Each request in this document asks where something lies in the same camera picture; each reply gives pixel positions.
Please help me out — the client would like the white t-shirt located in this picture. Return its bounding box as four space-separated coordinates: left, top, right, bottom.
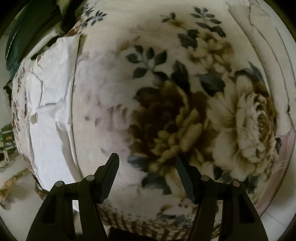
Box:
26 35 81 190

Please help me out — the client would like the teal shelf rack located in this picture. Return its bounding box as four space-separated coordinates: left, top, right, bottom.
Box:
0 123 16 154

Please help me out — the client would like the floral bed blanket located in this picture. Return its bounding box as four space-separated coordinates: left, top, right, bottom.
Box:
10 0 292 241

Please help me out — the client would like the dark green folded quilt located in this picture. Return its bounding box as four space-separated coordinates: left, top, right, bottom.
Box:
4 0 79 72

